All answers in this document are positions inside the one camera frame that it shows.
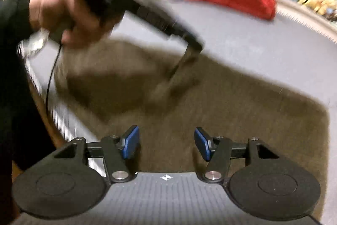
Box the person's left hand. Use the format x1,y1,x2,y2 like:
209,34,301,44
28,0,124,48

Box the yellow plush pile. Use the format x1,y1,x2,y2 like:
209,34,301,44
297,0,337,22

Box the thin black cable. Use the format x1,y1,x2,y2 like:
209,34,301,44
45,42,64,117

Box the olive brown pants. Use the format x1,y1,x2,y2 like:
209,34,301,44
54,39,331,218

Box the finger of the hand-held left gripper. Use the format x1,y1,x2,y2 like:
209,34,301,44
152,43,201,100

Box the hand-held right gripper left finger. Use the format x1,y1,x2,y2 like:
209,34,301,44
54,125,140,184

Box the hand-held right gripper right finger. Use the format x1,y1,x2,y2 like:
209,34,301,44
194,127,280,184

